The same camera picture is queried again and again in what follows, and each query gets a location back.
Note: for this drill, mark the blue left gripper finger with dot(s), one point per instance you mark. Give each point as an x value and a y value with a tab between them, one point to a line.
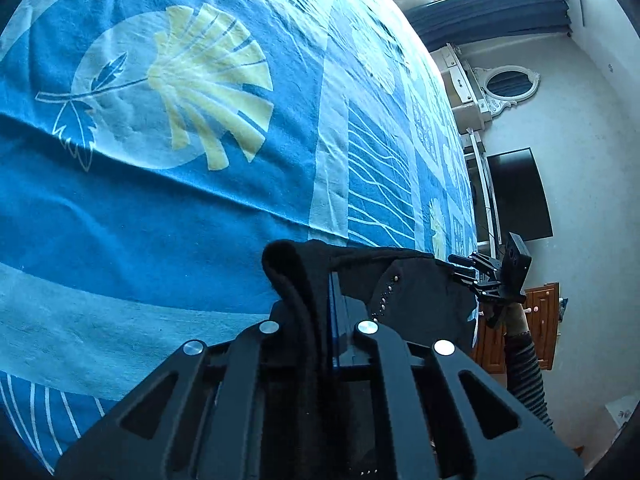
345	314

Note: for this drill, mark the black studded pants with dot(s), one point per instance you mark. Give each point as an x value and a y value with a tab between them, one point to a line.
411	292

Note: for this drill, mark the striped right sleeve forearm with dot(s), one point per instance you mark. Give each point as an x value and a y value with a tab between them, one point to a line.
523	375

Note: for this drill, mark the right hand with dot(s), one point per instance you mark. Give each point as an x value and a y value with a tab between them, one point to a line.
515	321

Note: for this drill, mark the brown wooden door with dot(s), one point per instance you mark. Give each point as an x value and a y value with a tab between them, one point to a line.
541	313

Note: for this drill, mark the white tv cabinet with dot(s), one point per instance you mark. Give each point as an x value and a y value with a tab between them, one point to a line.
489	237

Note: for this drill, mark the black television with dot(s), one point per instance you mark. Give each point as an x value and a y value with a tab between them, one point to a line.
521	203

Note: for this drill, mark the white dressing table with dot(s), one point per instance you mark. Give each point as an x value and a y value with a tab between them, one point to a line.
466	100

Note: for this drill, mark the oval white framed mirror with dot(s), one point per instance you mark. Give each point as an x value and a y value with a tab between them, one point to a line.
506	86

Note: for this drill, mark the blue patterned bedspread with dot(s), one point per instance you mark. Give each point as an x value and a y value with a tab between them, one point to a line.
151	150

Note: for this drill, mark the right blue curtain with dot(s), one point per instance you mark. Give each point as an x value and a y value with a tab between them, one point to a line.
465	21

